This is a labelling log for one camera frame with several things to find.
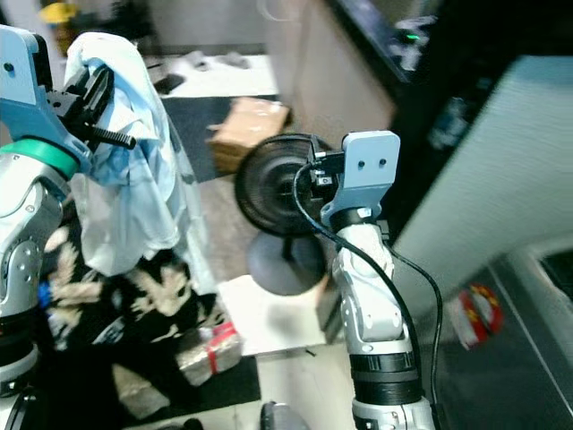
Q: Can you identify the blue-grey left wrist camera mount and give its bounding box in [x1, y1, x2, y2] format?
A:
[0, 25, 96, 173]

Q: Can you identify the silver package with red band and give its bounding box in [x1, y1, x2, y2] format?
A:
[174, 320, 245, 387]

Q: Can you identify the black device with green light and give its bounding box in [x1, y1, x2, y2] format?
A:
[392, 15, 441, 71]

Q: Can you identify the dark robot foot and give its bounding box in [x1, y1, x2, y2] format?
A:
[258, 401, 316, 430]

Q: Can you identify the white low platform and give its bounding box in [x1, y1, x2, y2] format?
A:
[218, 271, 334, 357]

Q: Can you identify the black round standing fan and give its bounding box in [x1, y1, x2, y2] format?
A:
[234, 133, 339, 297]

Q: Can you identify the brown cardboard box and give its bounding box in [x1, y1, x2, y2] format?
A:
[207, 97, 293, 174]

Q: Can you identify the yellow object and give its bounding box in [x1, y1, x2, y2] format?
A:
[39, 2, 81, 27]

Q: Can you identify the black white patterned garment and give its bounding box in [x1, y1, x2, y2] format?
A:
[43, 226, 235, 361]

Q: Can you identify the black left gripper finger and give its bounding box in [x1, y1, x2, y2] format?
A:
[83, 66, 117, 128]

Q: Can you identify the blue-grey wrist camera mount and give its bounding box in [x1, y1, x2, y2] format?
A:
[0, 25, 96, 173]
[321, 131, 402, 227]

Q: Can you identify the red and white round item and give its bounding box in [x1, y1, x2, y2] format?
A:
[454, 284, 506, 349]

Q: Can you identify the grey washing machine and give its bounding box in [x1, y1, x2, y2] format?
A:
[392, 54, 573, 310]

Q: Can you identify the grey slippers pair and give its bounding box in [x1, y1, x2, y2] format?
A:
[184, 50, 253, 74]

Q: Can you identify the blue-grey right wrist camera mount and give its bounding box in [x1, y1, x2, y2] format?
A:
[321, 131, 402, 227]

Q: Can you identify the light blue garment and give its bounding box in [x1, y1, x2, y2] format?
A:
[64, 32, 222, 298]

